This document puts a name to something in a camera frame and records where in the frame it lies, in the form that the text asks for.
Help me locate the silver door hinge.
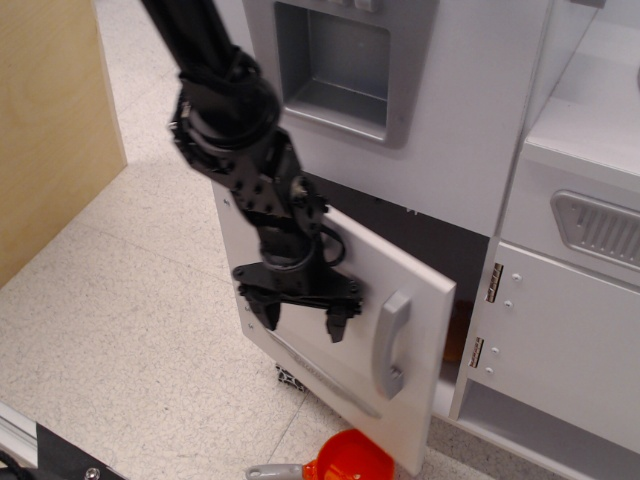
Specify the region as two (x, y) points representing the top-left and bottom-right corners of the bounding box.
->
(468, 336), (485, 369)
(485, 262), (504, 303)

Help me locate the white oven cabinet door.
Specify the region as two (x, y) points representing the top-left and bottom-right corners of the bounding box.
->
(469, 244), (639, 451)

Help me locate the upper silver door hinge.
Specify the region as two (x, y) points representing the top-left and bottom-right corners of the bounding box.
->
(485, 262), (504, 303)

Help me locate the light wooden board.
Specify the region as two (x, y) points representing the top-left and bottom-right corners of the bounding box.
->
(1, 1), (126, 284)

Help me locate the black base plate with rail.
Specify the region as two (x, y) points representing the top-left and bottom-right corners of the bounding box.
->
(1, 402), (125, 479)

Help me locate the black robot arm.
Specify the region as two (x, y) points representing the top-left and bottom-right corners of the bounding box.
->
(144, 1), (362, 342)

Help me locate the white low fridge door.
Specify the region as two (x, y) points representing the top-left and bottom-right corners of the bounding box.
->
(237, 178), (456, 475)

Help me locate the grey fridge door handle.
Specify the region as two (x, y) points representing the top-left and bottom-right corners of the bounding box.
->
(371, 291), (411, 400)

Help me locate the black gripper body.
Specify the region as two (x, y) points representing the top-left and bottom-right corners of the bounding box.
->
(232, 259), (362, 316)

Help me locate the grey ice dispenser recess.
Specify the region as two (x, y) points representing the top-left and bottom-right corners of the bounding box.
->
(243, 0), (439, 148)

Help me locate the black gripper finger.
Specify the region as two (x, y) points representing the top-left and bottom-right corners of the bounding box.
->
(326, 307), (353, 343)
(246, 292), (281, 331)

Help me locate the aluminium extrusion foot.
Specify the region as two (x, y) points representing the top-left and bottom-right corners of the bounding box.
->
(275, 364), (309, 393)

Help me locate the lower silver door hinge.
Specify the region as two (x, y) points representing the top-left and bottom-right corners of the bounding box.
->
(468, 336), (485, 369)

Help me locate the grey oven vent panel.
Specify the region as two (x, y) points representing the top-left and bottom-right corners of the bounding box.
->
(550, 190), (639, 271)

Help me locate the orange toy chicken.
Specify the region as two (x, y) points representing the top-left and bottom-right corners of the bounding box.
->
(443, 300), (474, 362)

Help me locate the orange pot with grey handle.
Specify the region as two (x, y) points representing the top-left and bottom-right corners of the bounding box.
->
(245, 429), (395, 480)

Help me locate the white toy kitchen cabinet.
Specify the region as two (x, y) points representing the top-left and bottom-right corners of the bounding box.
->
(213, 1), (639, 479)

